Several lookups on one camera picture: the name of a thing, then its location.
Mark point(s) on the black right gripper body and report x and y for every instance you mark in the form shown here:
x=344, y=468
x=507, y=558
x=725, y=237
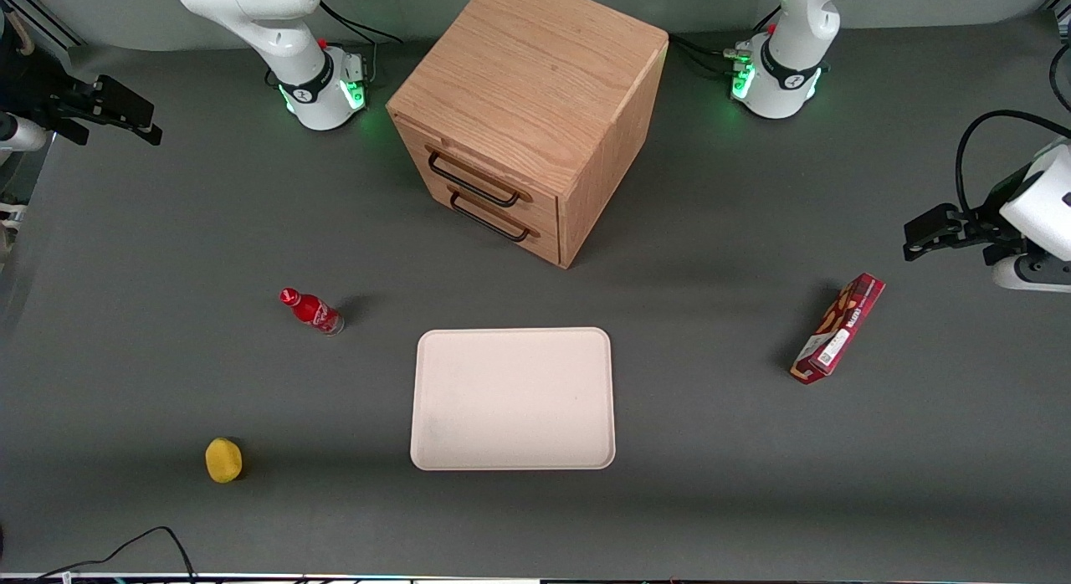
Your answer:
x=35, y=91

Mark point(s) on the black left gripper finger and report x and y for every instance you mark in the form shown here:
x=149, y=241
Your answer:
x=933, y=228
x=1004, y=252

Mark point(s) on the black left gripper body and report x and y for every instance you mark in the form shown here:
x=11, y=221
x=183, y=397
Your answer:
x=995, y=209

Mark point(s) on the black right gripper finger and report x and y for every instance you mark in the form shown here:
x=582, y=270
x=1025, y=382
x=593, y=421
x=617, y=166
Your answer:
x=125, y=105
x=71, y=132

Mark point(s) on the wooden drawer front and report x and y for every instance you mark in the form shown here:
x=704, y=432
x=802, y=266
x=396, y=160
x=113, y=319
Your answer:
x=548, y=243
x=544, y=206

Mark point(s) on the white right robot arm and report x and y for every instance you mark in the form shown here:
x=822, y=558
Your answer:
x=276, y=32

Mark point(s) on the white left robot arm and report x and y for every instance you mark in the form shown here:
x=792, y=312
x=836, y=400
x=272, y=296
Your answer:
x=795, y=48

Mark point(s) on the wooden drawer cabinet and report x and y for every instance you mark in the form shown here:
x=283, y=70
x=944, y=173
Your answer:
x=535, y=74

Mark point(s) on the red cookie box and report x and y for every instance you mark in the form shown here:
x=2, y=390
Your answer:
x=837, y=333

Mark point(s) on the red soda bottle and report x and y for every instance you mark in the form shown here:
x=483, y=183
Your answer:
x=314, y=310

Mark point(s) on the yellow lemon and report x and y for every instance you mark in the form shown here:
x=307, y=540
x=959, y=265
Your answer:
x=223, y=460

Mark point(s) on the beige plastic tray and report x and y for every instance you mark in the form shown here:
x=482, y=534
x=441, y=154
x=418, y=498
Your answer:
x=512, y=398

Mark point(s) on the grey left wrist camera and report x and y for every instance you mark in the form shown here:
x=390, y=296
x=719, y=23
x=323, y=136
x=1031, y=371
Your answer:
x=1033, y=274

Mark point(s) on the aluminium frame rail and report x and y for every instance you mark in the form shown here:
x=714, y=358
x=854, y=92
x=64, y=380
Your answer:
x=1063, y=19
x=50, y=23

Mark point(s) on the white bracket beside table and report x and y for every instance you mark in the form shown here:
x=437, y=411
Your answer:
x=10, y=214

